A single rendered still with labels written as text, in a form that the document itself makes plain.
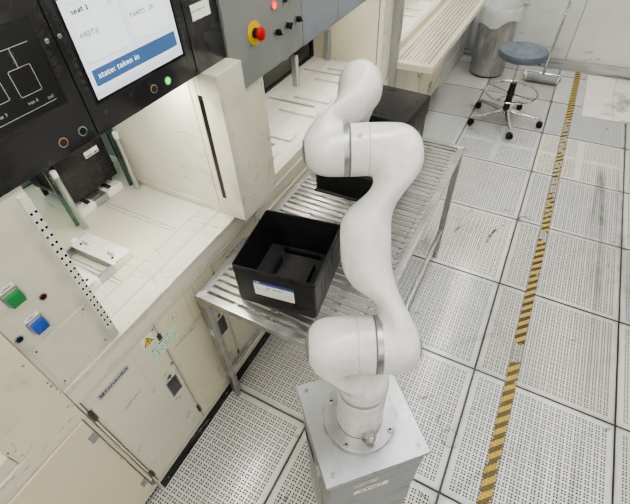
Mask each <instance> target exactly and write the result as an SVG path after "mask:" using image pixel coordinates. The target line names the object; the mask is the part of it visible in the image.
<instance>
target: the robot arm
mask: <svg viewBox="0 0 630 504"><path fill-rule="evenodd" d="M382 90H383V82H382V77H381V73H380V71H379V69H378V68H377V66H376V65H375V64H374V63H373V62H371V61H369V60H367V59H355V60H353V61H351V62H350V63H348V64H347V65H346V66H345V67H344V69H343V70H342V72H341V74H340V77H339V82H338V92H337V98H336V99H335V101H334V102H333V103H332V105H331V106H330V107H328V108H327V109H326V110H325V111H324V112H323V113H322V114H320V115H319V116H318V117H317V118H316V120H315V121H314V122H313V123H312V124H311V126H310V127H309V128H308V130H307V132H306V134H305V136H304V139H303V141H302V157H303V160H304V161H303V162H304V164H305V165H306V166H307V167H308V169H309V170H310V171H312V172H313V173H315V174H317V175H320V176H324V177H358V176H370V177H372V179H373V184H372V186H371V188H370V190H369V191H368V192H367V193H366V194H365V195H364V196H363V197H362V198H361V199H359V200H358V201H357V202H356V203H355V204H353V205H352V206H351V207H350V208H349V209H348V211H347V212H346V213H345V215H344V217H343V219H342V222H341V226H340V253H341V262H342V267H343V271H344V274H345V276H346V278H347V279H348V281H349V282H350V284H351V285H352V286H353V287H354V288H355V289H356V290H358V291H359V292H360V293H362V294H363V295H365V296H366V297H368V298H369V299H370V300H371V301H373V303H374V304H375V305H376V307H377V314H376V315H340V316H329V317H324V318H321V319H319V320H317V321H316V322H314V323H313V324H312V326H311V327H310V329H309V330H308V332H307V335H306V343H305V347H306V355H307V356H306V357H307V359H308V362H309V364H310V366H311V368H312V369H313V370H314V372H315V373H316V374H317V375H318V376H319V377H320V378H321V379H323V380H324V381H325V382H327V383H328V384H330V385H332V386H334V387H335V388H337V390H335V391H334V392H333V393H332V395H331V396H330V397H329V399H328V401H327V403H326V406H325V410H324V422H325V427H326V430H327V432H328V434H329V436H330V437H331V439H332V440H333V441H334V442H335V444H336V445H338V446H339V447H340V448H342V449H344V450H345V451H347V452H350V453H354V454H369V453H373V452H376V451H378V450H380V449H381V448H382V447H384V446H385V445H386V444H387V443H388V442H389V440H390V438H391V437H392V435H393V432H394V429H395V424H396V416H395V410H394V408H393V405H392V403H391V401H390V399H389V398H388V397H387V393H388V388H389V375H395V374H403V373H406V372H409V371H411V370H412V369H414V368H415V367H416V366H417V365H418V363H419V361H420V359H421V358H422V342H421V337H420V333H419V331H418V329H417V327H416V325H415V323H414V321H413V319H412V317H411V315H410V313H409V312H408V310H407V308H406V306H405V304H404V302H403V300H402V298H401V296H400V294H399V291H398V289H397V286H396V283H395V279H394V275H393V270H392V260H391V223H392V214H393V211H394V208H395V206H396V204H397V202H398V201H399V199H400V198H401V196H402V195H403V194H404V192H405V191H406V190H407V188H408V187H409V186H410V185H411V184H412V182H413V181H414V180H415V179H416V177H417V176H418V174H419V173H420V171H421V169H422V166H423V162H424V157H425V148H424V141H423V140H422V138H421V136H420V134H419V133H418V132H417V130H416V129H414V128H413V127H412V126H410V125H408V124H405V123H400V122H369V120H370V117H371V114H372V112H373V110H374V108H375V107H376V106H377V104H378V103H379V101H380V99H381V96H382Z"/></svg>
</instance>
